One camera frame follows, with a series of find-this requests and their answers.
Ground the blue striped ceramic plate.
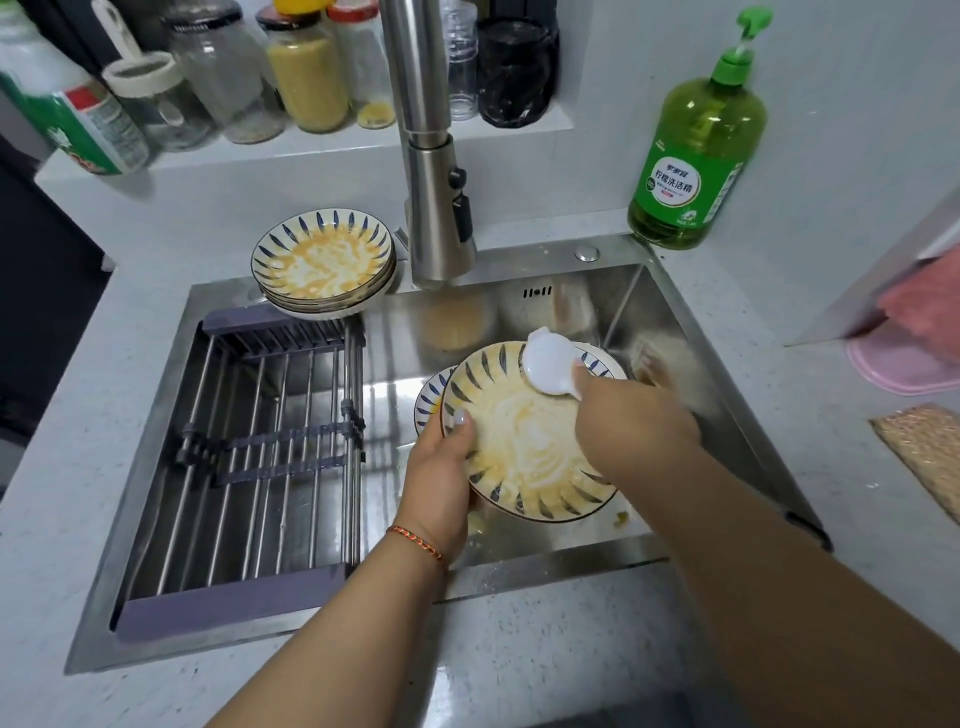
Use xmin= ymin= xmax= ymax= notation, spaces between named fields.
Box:
xmin=266 ymin=281 xmax=396 ymax=323
xmin=257 ymin=258 xmax=399 ymax=313
xmin=438 ymin=341 xmax=631 ymax=525
xmin=413 ymin=365 xmax=460 ymax=441
xmin=250 ymin=208 xmax=396 ymax=303

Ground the glass jar with white lid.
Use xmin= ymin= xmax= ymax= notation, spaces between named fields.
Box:
xmin=101 ymin=51 xmax=216 ymax=153

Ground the black faceted glass cup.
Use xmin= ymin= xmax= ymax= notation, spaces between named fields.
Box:
xmin=475 ymin=15 xmax=561 ymax=129

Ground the orange braided bracelet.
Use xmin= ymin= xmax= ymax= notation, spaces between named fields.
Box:
xmin=386 ymin=524 xmax=450 ymax=566

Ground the tall glass jar black lid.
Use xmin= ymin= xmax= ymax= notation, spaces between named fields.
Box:
xmin=161 ymin=0 xmax=288 ymax=145

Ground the white bottle with green label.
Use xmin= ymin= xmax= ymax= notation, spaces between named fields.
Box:
xmin=0 ymin=0 xmax=153 ymax=178

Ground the pink cloth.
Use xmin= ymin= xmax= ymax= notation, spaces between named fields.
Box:
xmin=876 ymin=246 xmax=960 ymax=369

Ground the green dish soap bottle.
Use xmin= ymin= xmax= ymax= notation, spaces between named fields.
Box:
xmin=627 ymin=6 xmax=774 ymax=252

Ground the grey metal drain rack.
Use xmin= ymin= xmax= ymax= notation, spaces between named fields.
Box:
xmin=112 ymin=303 xmax=369 ymax=644

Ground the stainless steel pull-out faucet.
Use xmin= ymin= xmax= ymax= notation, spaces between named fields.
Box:
xmin=378 ymin=0 xmax=478 ymax=291

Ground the stainless steel sink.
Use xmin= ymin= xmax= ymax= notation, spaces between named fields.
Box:
xmin=63 ymin=236 xmax=834 ymax=676

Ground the glass jar of yellow grains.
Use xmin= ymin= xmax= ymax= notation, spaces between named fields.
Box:
xmin=257 ymin=6 xmax=353 ymax=135

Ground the person's left hand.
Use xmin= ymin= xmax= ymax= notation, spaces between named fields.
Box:
xmin=390 ymin=408 xmax=482 ymax=564

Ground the pink plastic board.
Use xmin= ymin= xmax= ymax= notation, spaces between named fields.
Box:
xmin=845 ymin=318 xmax=960 ymax=397

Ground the person's right forearm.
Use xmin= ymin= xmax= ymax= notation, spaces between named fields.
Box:
xmin=611 ymin=440 xmax=960 ymax=728

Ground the person's right hand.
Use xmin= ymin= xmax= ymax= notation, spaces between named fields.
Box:
xmin=571 ymin=360 xmax=703 ymax=485

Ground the glass jar with red lid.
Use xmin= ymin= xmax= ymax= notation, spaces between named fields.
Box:
xmin=327 ymin=0 xmax=398 ymax=131

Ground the person's left forearm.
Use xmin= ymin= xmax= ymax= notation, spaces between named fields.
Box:
xmin=206 ymin=527 xmax=450 ymax=728

